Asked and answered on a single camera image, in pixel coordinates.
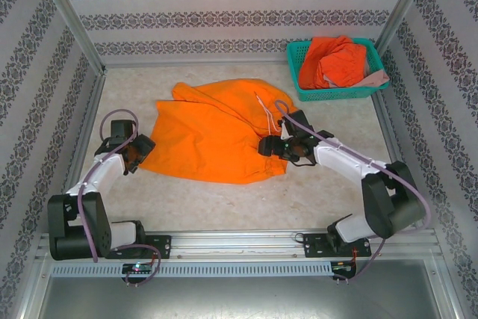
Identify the light orange shorts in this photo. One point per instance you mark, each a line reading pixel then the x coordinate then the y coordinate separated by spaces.
pixel 209 139

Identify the red-orange shorts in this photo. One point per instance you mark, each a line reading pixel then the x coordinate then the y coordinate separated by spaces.
pixel 336 65

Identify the pink shorts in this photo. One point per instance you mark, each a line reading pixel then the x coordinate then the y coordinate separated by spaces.
pixel 375 79

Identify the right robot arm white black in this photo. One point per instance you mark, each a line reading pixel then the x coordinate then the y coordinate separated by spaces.
pixel 388 203

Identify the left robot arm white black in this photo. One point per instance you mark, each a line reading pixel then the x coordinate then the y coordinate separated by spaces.
pixel 74 229

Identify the black base plate left arm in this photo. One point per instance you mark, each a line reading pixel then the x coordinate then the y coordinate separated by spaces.
pixel 160 246

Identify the black base plate right arm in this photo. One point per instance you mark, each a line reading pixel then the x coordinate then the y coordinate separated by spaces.
pixel 315 246

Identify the teal plastic basket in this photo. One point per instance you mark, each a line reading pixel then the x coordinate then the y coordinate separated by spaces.
pixel 295 61

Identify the small circuit board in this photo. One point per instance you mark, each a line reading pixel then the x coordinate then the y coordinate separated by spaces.
pixel 137 267
pixel 343 266

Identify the grey metal sheet panel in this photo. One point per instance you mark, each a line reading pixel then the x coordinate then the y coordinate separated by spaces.
pixel 239 300

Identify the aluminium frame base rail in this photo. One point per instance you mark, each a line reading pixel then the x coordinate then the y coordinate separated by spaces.
pixel 388 128
pixel 194 64
pixel 87 124

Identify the aluminium mounting rail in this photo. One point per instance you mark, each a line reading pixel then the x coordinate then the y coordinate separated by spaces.
pixel 231 240

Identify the aluminium frame post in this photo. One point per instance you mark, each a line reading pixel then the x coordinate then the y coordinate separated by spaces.
pixel 71 20
pixel 403 5

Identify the aluminium frame strut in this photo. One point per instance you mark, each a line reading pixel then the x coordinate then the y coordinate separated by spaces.
pixel 31 289
pixel 448 281

